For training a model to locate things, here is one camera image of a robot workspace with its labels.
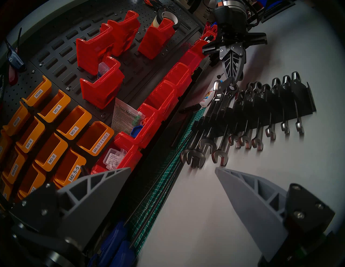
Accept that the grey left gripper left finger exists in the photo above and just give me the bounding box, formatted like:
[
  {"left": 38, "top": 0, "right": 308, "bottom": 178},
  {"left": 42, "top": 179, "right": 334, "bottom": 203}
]
[{"left": 9, "top": 167, "right": 132, "bottom": 251}]

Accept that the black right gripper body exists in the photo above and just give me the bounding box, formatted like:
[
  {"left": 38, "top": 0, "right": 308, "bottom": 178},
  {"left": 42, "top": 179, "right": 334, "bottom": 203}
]
[{"left": 202, "top": 7, "right": 268, "bottom": 56}]

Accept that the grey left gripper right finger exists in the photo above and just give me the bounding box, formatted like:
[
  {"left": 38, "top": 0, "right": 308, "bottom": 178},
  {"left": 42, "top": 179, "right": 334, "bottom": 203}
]
[{"left": 215, "top": 167, "right": 335, "bottom": 262}]

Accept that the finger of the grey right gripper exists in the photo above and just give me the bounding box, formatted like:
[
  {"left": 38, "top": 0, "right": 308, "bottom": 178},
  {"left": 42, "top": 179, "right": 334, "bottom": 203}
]
[
  {"left": 219, "top": 43, "right": 235, "bottom": 83},
  {"left": 233, "top": 43, "right": 247, "bottom": 84}
]

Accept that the red storage bin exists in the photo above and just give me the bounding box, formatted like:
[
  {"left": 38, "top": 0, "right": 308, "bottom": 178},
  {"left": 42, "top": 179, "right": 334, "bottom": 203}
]
[
  {"left": 92, "top": 132, "right": 143, "bottom": 175},
  {"left": 130, "top": 103, "right": 161, "bottom": 149},
  {"left": 137, "top": 18, "right": 175, "bottom": 60},
  {"left": 80, "top": 56, "right": 125, "bottom": 110},
  {"left": 144, "top": 80, "right": 178, "bottom": 121},
  {"left": 190, "top": 38, "right": 213, "bottom": 58},
  {"left": 162, "top": 62, "right": 192, "bottom": 97},
  {"left": 107, "top": 10, "right": 141, "bottom": 57},
  {"left": 76, "top": 23, "right": 118, "bottom": 76},
  {"left": 202, "top": 22, "right": 219, "bottom": 41},
  {"left": 179, "top": 50, "right": 202, "bottom": 75}
]

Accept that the yellow screw bin M2.5-5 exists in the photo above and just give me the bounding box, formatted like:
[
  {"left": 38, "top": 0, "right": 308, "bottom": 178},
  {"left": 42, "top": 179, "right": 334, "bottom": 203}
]
[{"left": 53, "top": 148, "right": 87, "bottom": 188}]

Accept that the white super glue bottle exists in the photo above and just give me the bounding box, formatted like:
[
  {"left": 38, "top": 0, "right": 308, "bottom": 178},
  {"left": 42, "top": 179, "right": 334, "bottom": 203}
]
[{"left": 199, "top": 89, "right": 216, "bottom": 107}]

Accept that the clear screw bag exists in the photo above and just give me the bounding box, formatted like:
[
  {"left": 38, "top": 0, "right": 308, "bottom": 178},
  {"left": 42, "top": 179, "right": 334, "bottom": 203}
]
[
  {"left": 97, "top": 62, "right": 111, "bottom": 79},
  {"left": 103, "top": 148, "right": 127, "bottom": 169}
]

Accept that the yellow screw bin M3-8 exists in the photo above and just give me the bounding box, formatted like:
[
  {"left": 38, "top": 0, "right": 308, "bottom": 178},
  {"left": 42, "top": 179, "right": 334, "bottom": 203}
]
[{"left": 34, "top": 132, "right": 68, "bottom": 172}]

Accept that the yellow screw bin M4 HEX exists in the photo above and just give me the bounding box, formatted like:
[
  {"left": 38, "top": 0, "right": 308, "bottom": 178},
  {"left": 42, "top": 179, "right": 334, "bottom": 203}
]
[{"left": 77, "top": 121, "right": 115, "bottom": 156}]

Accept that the black permanent marker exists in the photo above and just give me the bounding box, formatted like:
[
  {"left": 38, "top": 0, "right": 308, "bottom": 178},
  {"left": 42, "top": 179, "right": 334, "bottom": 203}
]
[{"left": 178, "top": 104, "right": 202, "bottom": 115}]

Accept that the blue bar clamp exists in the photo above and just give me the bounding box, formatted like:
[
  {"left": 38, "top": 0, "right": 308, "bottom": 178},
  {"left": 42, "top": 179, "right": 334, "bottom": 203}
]
[{"left": 88, "top": 221, "right": 136, "bottom": 267}]

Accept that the small chrome combination wrench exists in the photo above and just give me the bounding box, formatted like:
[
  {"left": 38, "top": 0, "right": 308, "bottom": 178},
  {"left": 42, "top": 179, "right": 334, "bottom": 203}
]
[
  {"left": 211, "top": 90, "right": 247, "bottom": 167},
  {"left": 239, "top": 82, "right": 263, "bottom": 150},
  {"left": 280, "top": 75, "right": 293, "bottom": 135},
  {"left": 251, "top": 84, "right": 271, "bottom": 151},
  {"left": 228, "top": 82, "right": 256, "bottom": 147},
  {"left": 291, "top": 71, "right": 305, "bottom": 135},
  {"left": 265, "top": 78, "right": 282, "bottom": 141}
]

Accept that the green cutting mat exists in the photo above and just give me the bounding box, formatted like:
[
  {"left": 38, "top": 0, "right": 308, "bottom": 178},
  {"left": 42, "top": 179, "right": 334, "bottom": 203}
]
[{"left": 126, "top": 108, "right": 206, "bottom": 256}]

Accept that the yellow screw bin M3-6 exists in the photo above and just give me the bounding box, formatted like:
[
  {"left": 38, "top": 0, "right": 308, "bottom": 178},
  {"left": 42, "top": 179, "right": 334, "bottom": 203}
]
[{"left": 56, "top": 106, "right": 92, "bottom": 140}]

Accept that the large chrome combination wrench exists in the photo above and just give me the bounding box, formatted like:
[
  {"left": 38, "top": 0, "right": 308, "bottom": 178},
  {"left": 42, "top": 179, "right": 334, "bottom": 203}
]
[
  {"left": 199, "top": 82, "right": 242, "bottom": 154},
  {"left": 189, "top": 86, "right": 228, "bottom": 168},
  {"left": 181, "top": 86, "right": 224, "bottom": 165}
]

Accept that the large orange white tape roll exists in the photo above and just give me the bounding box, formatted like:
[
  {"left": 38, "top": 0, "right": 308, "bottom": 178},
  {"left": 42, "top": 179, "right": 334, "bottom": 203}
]
[{"left": 152, "top": 11, "right": 181, "bottom": 30}]

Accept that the black wrench holder rack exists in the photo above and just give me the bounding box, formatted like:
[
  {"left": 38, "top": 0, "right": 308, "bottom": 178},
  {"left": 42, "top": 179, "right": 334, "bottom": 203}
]
[{"left": 191, "top": 78, "right": 317, "bottom": 135}]

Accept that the yellow screw bin M4-6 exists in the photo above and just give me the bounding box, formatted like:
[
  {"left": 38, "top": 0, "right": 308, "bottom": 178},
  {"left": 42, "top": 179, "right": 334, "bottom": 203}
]
[{"left": 16, "top": 116, "right": 46, "bottom": 153}]

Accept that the white user manual sheet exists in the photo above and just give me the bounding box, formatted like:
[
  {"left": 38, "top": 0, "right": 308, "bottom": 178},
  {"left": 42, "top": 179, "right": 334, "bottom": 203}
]
[{"left": 111, "top": 98, "right": 146, "bottom": 137}]

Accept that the yellow screw bin M3-4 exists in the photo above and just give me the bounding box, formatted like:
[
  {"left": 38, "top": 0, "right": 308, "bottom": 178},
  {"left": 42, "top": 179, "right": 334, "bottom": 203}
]
[{"left": 38, "top": 90, "right": 71, "bottom": 123}]

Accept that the yellow screw bin M3X8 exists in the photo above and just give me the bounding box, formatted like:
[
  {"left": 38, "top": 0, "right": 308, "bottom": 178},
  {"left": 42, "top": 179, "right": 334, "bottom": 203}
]
[{"left": 3, "top": 102, "right": 31, "bottom": 136}]

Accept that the yellow screw bin M3X6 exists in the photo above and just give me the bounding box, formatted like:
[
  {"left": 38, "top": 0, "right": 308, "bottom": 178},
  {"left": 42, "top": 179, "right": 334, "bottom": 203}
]
[{"left": 22, "top": 75, "right": 52, "bottom": 107}]

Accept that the black frame stand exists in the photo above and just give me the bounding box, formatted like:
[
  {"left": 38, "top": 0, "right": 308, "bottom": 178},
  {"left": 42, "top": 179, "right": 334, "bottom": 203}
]
[{"left": 260, "top": 0, "right": 297, "bottom": 23}]

